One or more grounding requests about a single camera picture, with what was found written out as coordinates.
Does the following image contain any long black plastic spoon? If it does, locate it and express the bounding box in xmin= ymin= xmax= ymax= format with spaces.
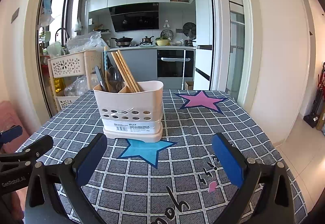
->
xmin=94 ymin=66 xmax=109 ymax=93

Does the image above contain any white sliding door frame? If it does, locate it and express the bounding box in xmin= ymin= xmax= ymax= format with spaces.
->
xmin=207 ymin=0 xmax=254 ymax=102

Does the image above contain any black wok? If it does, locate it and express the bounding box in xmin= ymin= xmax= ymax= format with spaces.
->
xmin=110 ymin=36 xmax=134 ymax=47

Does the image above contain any beige tiered basket cart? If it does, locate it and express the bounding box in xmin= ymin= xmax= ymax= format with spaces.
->
xmin=47 ymin=50 xmax=103 ymax=113

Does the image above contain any black built-in oven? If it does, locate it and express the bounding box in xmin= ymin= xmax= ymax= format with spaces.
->
xmin=157 ymin=49 xmax=195 ymax=78

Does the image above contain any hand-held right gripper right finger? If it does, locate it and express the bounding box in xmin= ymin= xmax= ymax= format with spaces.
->
xmin=212 ymin=133 xmax=296 ymax=224

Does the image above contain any grey plaid star tablecloth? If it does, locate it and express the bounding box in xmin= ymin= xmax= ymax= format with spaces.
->
xmin=15 ymin=89 xmax=309 ymax=224

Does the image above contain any translucent grey spoon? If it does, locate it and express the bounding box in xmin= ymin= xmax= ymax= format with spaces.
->
xmin=107 ymin=66 xmax=120 ymax=93

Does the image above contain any clear crumpled plastic bag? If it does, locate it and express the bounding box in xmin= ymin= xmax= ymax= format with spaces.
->
xmin=65 ymin=31 xmax=110 ymax=54

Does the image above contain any black round fan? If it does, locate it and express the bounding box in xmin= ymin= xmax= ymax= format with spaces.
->
xmin=182 ymin=22 xmax=196 ymax=38

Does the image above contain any greenish plastic bag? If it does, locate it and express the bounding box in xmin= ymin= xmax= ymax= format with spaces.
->
xmin=47 ymin=41 xmax=65 ymax=58

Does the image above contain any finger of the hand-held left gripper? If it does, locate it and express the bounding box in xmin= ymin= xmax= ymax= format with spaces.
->
xmin=0 ymin=135 xmax=54 ymax=163
xmin=0 ymin=125 xmax=23 ymax=145

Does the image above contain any person's left forearm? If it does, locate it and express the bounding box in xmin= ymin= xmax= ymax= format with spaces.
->
xmin=0 ymin=192 xmax=26 ymax=224

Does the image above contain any white refrigerator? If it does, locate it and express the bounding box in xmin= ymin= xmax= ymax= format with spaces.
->
xmin=193 ymin=0 xmax=214 ymax=90

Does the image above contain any black curved faucet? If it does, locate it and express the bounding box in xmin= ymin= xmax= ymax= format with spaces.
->
xmin=54 ymin=28 xmax=70 ymax=48

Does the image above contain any red black upright cleaner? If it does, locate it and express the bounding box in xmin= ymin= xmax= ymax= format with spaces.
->
xmin=303 ymin=61 xmax=325 ymax=128

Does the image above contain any white hanging plastic bag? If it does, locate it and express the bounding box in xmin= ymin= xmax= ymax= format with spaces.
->
xmin=72 ymin=18 xmax=83 ymax=32

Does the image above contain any blue white hanging packet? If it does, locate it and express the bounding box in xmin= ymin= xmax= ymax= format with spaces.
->
xmin=39 ymin=0 xmax=55 ymax=26

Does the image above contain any blue patterned chopstick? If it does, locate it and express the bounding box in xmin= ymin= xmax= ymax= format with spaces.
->
xmin=104 ymin=46 xmax=110 ymax=92

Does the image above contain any yellow basin with greens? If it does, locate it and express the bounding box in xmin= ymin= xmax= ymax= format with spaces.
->
xmin=155 ymin=36 xmax=171 ymax=46

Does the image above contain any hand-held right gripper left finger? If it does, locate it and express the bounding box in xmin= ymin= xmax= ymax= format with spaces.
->
xmin=24 ymin=133 xmax=108 ymax=224

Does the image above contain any black range hood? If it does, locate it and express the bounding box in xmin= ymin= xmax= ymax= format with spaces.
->
xmin=109 ymin=2 xmax=160 ymax=33

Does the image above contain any beige plastic utensil holder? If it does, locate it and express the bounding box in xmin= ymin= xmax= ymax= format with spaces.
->
xmin=93 ymin=80 xmax=164 ymax=143

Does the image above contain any white mop pole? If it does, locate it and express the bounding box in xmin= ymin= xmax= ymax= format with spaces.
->
xmin=181 ymin=46 xmax=187 ymax=90

